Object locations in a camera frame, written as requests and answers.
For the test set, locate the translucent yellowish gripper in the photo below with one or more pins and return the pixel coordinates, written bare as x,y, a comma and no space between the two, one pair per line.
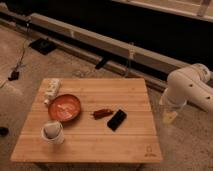
169,115

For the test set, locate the orange ceramic bowl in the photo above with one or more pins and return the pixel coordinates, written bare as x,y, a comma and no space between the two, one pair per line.
64,108

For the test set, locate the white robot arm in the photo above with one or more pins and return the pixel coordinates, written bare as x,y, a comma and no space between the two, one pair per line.
183,85

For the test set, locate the black smartphone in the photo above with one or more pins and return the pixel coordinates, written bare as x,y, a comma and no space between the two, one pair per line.
116,120

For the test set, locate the red dried chili pepper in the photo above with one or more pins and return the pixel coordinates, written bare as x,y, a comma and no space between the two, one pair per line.
101,113

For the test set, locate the white cup with cloth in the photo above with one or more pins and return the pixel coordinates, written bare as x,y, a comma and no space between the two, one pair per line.
52,132

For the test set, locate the black power adapter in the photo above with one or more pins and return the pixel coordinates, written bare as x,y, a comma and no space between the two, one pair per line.
14,75

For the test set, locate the dark object at left edge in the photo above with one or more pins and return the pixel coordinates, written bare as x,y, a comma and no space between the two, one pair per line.
4,131

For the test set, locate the long beige rail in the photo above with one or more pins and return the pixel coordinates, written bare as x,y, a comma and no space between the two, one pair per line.
153,51

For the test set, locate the black floor bracket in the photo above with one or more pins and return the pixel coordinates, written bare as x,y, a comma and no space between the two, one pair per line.
101,63

